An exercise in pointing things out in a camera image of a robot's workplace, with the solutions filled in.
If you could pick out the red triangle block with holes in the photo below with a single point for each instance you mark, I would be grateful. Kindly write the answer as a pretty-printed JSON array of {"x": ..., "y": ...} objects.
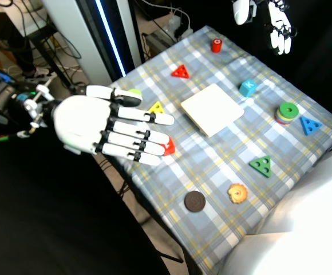
[{"x": 181, "y": 71}]

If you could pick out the yellow butter cookie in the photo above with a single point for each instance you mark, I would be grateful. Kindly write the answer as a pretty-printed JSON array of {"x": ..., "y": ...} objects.
[{"x": 237, "y": 193}]

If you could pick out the blue plaid tablecloth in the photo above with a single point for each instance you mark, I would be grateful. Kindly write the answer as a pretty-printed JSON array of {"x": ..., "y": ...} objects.
[{"x": 211, "y": 172}]

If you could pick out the green triangle block with holes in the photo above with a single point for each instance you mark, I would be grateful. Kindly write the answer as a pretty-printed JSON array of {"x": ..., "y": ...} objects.
[{"x": 261, "y": 167}]

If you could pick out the green round cookie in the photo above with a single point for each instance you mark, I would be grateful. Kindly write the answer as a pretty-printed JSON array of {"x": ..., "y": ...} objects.
[{"x": 134, "y": 91}]

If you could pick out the yellow triangle block with holes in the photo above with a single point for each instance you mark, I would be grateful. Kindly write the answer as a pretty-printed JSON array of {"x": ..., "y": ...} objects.
[{"x": 152, "y": 111}]

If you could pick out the small white table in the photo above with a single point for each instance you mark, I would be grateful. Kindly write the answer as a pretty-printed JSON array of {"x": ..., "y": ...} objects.
[{"x": 211, "y": 110}]

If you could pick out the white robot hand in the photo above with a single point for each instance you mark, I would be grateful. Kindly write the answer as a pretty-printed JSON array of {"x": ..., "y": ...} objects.
[
  {"x": 277, "y": 14},
  {"x": 80, "y": 120}
]

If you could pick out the red cylinder block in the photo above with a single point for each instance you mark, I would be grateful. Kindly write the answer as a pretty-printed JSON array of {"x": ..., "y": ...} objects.
[{"x": 216, "y": 46}]

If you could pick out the black box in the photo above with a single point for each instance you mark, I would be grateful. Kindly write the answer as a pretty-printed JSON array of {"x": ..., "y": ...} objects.
[{"x": 160, "y": 41}]

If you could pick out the dark brown round cookie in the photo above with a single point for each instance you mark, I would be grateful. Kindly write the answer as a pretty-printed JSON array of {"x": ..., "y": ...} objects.
[{"x": 195, "y": 201}]

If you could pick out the large white object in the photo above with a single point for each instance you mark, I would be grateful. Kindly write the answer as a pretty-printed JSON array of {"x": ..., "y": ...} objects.
[{"x": 312, "y": 229}]

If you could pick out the blue triangle block with holes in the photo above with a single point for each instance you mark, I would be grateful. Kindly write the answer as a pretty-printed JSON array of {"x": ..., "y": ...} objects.
[{"x": 305, "y": 129}]

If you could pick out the cyan letter cube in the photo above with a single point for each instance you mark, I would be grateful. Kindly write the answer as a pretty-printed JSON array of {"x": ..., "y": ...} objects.
[{"x": 247, "y": 88}]

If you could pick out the white black column blue light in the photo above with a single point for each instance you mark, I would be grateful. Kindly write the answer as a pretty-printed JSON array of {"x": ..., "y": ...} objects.
[{"x": 77, "y": 43}]

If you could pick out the white power strip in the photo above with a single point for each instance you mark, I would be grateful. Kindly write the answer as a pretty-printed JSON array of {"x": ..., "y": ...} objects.
[{"x": 177, "y": 24}]

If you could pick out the black frame desk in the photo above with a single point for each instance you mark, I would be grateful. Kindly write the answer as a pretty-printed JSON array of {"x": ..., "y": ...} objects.
[{"x": 44, "y": 48}]

